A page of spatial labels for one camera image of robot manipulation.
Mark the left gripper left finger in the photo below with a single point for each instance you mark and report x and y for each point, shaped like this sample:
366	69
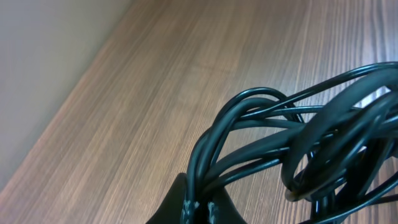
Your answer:
170	210

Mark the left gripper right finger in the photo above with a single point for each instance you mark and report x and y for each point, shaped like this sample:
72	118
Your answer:
221	209

